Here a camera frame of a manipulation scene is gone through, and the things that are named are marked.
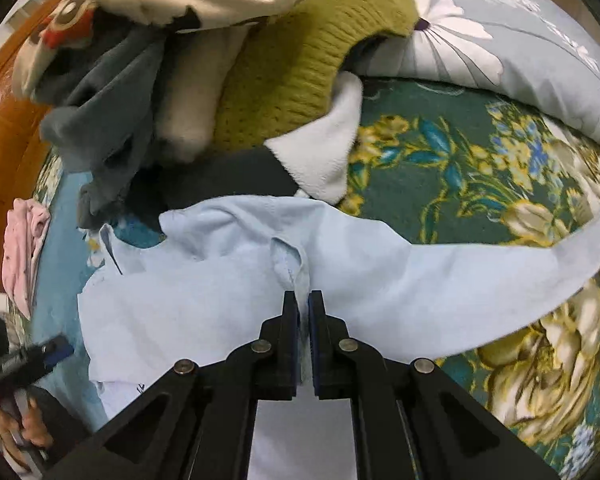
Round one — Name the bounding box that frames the person's left hand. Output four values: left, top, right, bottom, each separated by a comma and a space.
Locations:
0, 395, 56, 463

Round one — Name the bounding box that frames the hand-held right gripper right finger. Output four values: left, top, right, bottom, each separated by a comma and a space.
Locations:
307, 290, 561, 480

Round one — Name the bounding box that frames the beige garment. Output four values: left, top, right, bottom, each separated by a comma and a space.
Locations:
155, 25, 251, 161

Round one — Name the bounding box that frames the olive green knitted sweater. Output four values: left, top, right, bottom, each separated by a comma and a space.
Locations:
212, 0, 421, 153

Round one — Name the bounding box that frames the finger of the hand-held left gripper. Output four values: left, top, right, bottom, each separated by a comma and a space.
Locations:
37, 335, 76, 370

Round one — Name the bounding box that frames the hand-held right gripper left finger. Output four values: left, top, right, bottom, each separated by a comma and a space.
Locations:
45, 290, 301, 480

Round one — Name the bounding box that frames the white fleece garment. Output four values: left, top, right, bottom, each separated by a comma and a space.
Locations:
265, 71, 365, 206

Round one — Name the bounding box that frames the light blue garment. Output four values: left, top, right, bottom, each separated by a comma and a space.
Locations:
77, 195, 600, 480

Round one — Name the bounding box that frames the wooden headboard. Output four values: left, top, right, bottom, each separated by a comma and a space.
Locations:
0, 0, 81, 291

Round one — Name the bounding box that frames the green floral blanket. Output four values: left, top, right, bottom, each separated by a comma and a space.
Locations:
30, 77, 600, 480

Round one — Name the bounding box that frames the dark grey garment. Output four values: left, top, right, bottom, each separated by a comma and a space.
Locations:
77, 147, 301, 241

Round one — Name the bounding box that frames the pink fleece garment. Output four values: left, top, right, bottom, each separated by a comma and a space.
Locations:
2, 199, 52, 320

